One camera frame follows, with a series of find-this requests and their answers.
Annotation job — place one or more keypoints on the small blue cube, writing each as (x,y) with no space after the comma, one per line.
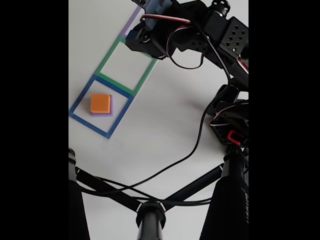
(131,36)

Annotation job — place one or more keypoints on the purple square frame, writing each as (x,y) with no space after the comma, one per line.
(130,25)

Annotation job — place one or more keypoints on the green square frame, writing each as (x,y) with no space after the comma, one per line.
(105,63)

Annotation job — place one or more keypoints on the blue square frame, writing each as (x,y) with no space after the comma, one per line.
(80,110)

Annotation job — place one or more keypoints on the orange block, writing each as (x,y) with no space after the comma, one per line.
(100,103)

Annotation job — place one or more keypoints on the red clamp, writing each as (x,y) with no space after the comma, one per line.
(231,136)

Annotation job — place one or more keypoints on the large purple block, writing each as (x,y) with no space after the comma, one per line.
(111,107)

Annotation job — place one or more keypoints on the black tripod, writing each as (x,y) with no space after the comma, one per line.
(230,200)

